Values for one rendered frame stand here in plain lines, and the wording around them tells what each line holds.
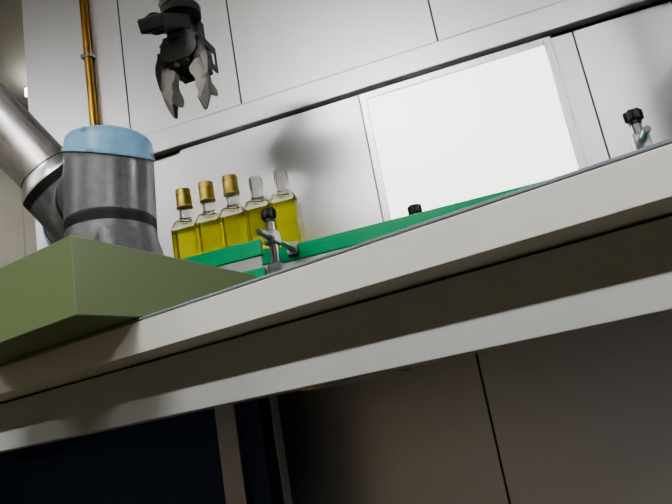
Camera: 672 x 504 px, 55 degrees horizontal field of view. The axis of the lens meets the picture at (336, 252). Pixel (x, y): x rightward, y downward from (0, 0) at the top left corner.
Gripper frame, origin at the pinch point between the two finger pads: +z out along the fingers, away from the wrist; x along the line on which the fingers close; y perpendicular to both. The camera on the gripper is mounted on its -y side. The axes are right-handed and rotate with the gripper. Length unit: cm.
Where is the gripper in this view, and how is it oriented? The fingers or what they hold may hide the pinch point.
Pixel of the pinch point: (187, 105)
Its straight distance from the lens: 117.4
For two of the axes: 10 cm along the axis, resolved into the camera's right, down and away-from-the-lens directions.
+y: 3.0, 1.8, 9.4
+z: 1.7, 9.6, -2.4
